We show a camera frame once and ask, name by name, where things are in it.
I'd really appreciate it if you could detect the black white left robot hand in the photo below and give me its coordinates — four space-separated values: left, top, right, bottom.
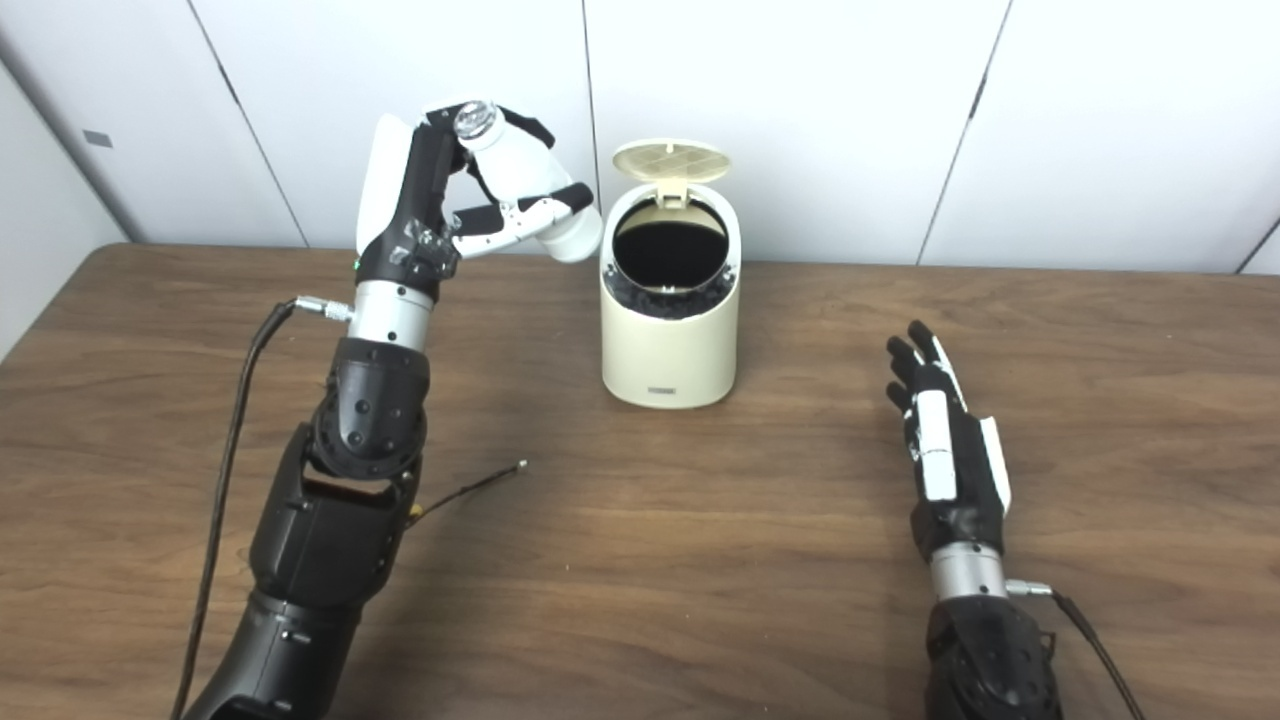
355 100 595 301

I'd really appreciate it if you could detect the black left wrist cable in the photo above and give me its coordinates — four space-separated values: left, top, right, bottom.
170 296 356 720

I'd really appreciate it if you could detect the cream-colored bin with round lid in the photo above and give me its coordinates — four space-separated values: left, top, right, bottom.
599 138 743 410

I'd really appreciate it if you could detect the small white plastic bottle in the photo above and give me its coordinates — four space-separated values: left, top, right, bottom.
452 100 604 265

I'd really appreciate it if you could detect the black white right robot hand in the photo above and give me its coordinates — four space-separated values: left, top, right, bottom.
885 320 1013 563

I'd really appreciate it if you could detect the thin loose black wire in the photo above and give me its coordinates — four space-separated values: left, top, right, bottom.
405 459 529 526

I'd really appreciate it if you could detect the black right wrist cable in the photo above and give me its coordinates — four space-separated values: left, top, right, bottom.
1005 578 1146 720

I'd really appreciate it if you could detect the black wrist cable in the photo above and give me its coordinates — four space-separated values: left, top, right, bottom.
170 296 356 720
1005 578 1146 720

